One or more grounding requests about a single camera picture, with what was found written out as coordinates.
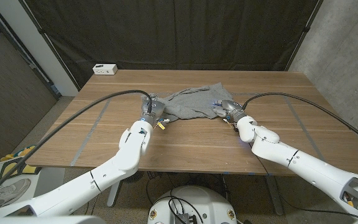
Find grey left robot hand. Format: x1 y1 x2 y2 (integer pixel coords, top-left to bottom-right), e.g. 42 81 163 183
139 98 167 127

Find grey electronics box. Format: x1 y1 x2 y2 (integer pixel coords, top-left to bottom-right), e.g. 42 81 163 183
174 213 198 224

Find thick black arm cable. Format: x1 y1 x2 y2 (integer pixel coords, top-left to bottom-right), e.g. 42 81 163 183
242 91 358 150
0 90 154 206

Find white robot chest cover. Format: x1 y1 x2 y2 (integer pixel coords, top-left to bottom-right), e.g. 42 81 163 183
0 215 107 224

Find white table leg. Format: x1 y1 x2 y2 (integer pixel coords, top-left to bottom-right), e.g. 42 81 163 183
106 182 121 208

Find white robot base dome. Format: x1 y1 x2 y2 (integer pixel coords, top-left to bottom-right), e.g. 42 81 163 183
147 185 238 224

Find black round grille object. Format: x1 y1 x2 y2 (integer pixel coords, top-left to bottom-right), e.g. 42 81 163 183
126 170 144 184

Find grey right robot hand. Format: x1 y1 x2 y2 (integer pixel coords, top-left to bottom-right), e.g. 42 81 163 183
211 99 248 124

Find black backdrop stand pole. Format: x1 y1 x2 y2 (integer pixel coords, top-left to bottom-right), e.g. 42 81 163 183
19 0 80 91
286 0 324 71

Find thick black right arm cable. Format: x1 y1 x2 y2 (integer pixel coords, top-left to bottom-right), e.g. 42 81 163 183
242 91 358 150

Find grey table leg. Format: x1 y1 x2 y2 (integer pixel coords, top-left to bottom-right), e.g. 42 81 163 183
264 175 285 216

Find white power strip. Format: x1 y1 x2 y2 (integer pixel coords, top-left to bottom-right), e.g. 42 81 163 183
92 63 119 76

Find white printed shoe box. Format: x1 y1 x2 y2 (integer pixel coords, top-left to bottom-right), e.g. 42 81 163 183
0 157 42 212

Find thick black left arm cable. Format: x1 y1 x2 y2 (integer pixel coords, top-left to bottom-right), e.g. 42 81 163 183
0 90 154 206

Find yellow and green item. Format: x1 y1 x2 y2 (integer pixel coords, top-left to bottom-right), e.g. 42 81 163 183
0 145 37 162

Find grey shorts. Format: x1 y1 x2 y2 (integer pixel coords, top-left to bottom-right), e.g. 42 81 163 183
141 82 234 123

